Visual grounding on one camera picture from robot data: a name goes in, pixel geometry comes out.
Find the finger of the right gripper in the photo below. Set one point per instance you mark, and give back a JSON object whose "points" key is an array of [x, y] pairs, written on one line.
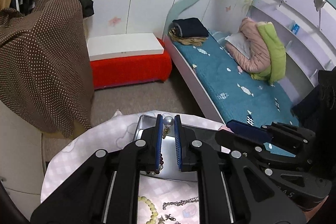
{"points": [[236, 142], [248, 131]]}

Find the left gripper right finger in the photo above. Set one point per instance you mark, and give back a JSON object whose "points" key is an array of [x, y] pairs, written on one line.
{"points": [[231, 189]]}

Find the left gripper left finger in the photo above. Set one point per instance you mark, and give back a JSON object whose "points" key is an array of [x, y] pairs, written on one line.
{"points": [[104, 189]]}

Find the pearl pendant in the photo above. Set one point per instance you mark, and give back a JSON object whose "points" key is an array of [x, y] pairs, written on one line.
{"points": [[168, 122]]}

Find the grey metal jewelry box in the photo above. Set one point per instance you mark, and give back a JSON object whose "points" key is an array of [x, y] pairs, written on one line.
{"points": [[204, 130]]}

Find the small silver charm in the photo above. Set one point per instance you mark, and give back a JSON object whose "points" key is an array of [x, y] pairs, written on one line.
{"points": [[165, 218]]}

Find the person's right hand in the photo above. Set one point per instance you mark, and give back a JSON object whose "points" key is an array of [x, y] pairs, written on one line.
{"points": [[310, 214]]}

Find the teal bed mattress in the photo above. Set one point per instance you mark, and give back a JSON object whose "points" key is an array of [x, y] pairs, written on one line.
{"points": [[234, 93]]}

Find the white lower cabinet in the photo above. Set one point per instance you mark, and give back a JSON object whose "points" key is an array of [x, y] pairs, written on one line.
{"points": [[21, 161]]}

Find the white pillow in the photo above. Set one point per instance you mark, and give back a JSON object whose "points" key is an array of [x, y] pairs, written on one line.
{"points": [[241, 43]]}

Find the green padded jacket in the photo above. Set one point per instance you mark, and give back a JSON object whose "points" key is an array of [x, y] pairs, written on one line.
{"points": [[276, 70]]}

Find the folded dark clothes stack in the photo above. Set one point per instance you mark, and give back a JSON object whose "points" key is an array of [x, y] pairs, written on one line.
{"points": [[188, 32]]}

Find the red ottoman bench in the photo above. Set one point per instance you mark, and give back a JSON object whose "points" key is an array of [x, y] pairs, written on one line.
{"points": [[131, 70]]}

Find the brown polka dot cloth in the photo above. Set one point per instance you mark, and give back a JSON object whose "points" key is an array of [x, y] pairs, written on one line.
{"points": [[46, 77]]}

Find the white foam board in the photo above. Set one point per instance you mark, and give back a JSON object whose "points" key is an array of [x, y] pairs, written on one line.
{"points": [[123, 45]]}

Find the black garment behind cloth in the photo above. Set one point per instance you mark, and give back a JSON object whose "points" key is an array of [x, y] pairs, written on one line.
{"points": [[87, 8]]}

